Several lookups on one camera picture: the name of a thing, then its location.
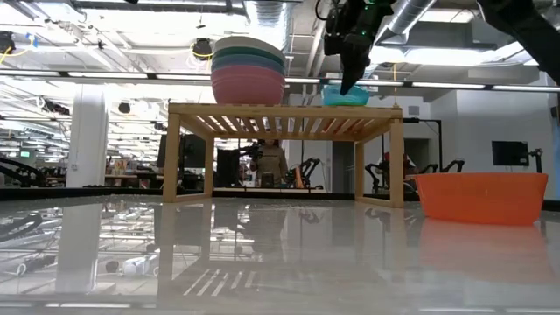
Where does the large blue plastic bowl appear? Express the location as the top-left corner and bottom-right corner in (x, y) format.
(211, 53), (285, 75)

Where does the large white plastic bowl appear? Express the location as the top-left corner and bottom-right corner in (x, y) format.
(212, 35), (286, 61)

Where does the person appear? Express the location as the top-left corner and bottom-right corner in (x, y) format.
(248, 138), (290, 188)

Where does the small blue plastic bowl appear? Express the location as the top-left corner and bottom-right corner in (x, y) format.
(321, 84), (371, 107)

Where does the black table frame rail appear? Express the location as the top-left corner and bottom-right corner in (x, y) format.
(0, 186), (342, 201)

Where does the wooden slatted shelf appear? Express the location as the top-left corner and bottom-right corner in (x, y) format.
(162, 102), (406, 209)

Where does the large green plastic bowl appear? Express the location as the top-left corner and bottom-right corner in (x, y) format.
(213, 45), (285, 67)

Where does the silver ventilation duct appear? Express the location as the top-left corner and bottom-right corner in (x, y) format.
(369, 0), (438, 81)

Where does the black ceiling dome camera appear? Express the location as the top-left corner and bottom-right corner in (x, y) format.
(192, 38), (214, 60)

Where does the small orange plastic bowl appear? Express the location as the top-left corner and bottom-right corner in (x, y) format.
(414, 171), (550, 227)

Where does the large pink plastic bowl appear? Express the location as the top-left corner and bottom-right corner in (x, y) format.
(210, 65), (286, 106)

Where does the white square pillar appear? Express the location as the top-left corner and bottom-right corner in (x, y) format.
(65, 85), (109, 189)

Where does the black wall screen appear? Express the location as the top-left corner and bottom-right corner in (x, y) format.
(491, 140), (530, 167)

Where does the black computer monitor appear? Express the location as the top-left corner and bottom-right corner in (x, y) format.
(156, 130), (207, 190)
(216, 148), (253, 188)

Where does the long ceiling light strip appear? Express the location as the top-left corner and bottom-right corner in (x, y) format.
(0, 69), (560, 93)

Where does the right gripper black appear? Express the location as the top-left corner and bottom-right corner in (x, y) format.
(324, 0), (395, 96)

